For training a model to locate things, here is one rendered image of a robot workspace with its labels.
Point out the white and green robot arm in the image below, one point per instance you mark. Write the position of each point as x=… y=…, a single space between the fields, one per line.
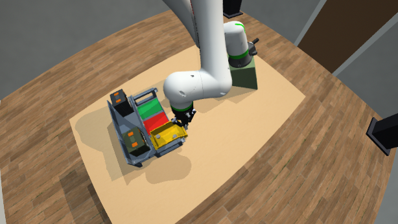
x=204 y=21

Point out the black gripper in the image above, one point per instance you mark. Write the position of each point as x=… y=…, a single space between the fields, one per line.
x=185 y=120

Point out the yellow bin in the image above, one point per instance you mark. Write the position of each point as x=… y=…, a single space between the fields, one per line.
x=166 y=132

